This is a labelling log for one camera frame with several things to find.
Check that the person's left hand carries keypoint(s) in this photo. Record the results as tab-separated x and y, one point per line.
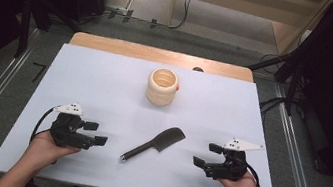
45	152

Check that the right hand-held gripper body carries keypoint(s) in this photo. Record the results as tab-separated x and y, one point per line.
230	166

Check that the white board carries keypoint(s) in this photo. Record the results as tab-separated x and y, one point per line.
125	107

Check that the dark brown comb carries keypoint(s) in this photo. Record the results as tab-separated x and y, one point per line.
160	141

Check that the cream ribbed cup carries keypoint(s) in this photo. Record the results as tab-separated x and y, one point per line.
161	91

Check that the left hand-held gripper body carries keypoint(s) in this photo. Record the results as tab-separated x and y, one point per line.
67	131

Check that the wooden table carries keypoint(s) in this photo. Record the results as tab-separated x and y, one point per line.
127	48

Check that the light wooden shelf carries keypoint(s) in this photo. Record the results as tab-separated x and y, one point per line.
235	6

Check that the small dark round object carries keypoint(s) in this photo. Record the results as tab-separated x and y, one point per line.
198	69

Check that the black metal stand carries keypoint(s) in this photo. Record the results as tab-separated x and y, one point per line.
293	79
24	27

